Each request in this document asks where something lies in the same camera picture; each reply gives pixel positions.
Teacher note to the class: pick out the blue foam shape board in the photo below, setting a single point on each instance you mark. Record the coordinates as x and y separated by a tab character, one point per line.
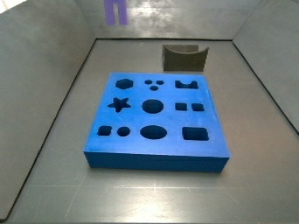
157	124

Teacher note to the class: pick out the purple double-square block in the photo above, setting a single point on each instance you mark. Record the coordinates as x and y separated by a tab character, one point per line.
115	12

